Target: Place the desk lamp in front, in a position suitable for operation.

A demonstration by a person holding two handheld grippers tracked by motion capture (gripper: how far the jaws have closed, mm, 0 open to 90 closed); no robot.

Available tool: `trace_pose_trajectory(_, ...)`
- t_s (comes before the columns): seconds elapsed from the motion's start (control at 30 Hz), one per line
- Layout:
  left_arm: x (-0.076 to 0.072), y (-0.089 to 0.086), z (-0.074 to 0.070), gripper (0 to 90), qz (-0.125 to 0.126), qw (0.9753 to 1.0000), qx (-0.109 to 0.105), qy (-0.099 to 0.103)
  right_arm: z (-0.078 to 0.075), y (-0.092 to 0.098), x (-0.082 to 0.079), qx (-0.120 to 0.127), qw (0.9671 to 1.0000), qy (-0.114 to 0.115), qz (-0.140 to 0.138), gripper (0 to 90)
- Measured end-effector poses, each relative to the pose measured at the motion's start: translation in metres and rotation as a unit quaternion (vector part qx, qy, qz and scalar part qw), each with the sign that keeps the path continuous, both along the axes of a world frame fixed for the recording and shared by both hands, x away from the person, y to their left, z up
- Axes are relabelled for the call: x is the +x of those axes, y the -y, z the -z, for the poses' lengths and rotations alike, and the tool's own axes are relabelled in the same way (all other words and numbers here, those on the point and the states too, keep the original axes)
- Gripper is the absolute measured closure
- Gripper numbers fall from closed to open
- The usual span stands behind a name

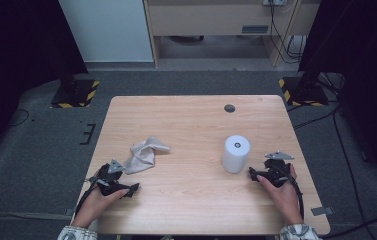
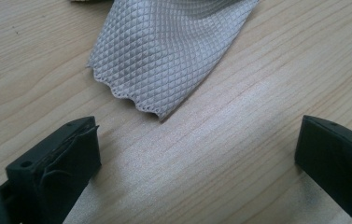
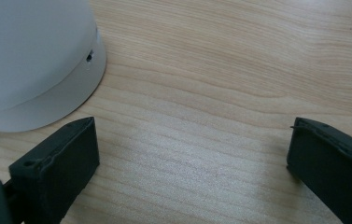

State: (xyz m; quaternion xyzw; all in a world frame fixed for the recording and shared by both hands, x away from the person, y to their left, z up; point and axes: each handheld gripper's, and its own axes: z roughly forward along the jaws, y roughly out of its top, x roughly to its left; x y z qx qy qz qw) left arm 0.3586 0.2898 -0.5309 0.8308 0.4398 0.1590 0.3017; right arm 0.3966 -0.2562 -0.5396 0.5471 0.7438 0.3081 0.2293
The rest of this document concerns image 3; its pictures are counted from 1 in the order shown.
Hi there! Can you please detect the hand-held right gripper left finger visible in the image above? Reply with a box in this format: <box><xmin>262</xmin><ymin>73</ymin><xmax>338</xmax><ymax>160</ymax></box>
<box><xmin>8</xmin><ymin>116</ymin><xmax>101</xmax><ymax>224</ymax></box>

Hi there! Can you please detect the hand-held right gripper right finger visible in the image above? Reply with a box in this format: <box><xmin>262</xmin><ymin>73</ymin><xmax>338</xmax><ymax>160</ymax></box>
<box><xmin>286</xmin><ymin>117</ymin><xmax>352</xmax><ymax>224</ymax></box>

